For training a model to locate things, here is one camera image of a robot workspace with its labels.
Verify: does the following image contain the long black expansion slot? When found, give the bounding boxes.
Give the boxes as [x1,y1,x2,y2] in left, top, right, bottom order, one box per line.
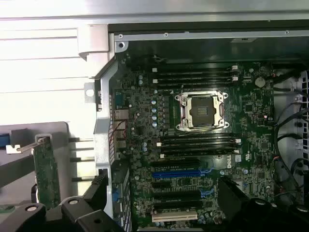
[152,202,201,210]
[149,159,200,167]
[152,190,201,200]

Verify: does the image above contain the white expansion slot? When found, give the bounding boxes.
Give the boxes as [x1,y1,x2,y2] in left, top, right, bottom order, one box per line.
[151,209,198,223]

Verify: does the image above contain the green motherboard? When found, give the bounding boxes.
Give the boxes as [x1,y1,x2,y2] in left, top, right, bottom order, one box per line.
[110,54,276,232]

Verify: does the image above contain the black RAM slot white clips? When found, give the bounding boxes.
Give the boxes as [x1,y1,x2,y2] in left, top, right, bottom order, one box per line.
[156,141,241,147]
[152,66,239,73]
[152,76,239,83]
[159,151,239,158]

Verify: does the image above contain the blue expansion slot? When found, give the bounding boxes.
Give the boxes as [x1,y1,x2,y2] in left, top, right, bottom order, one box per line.
[151,171,201,179]

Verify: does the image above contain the short black expansion slot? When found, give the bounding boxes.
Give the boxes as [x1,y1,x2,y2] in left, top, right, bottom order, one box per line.
[152,181,171,189]

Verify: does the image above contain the grey black PC case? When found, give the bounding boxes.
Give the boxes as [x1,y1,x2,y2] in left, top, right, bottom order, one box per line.
[77,16,309,232]

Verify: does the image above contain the silver CPU socket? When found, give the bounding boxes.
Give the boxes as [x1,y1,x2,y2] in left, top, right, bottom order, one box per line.
[174,90,230,132]

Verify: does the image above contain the silver perforated disk bay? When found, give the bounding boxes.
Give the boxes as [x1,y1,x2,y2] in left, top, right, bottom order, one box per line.
[272,64,309,194]

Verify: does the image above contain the red black twisted wire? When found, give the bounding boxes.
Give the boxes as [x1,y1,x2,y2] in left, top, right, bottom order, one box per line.
[110,120,128,152]

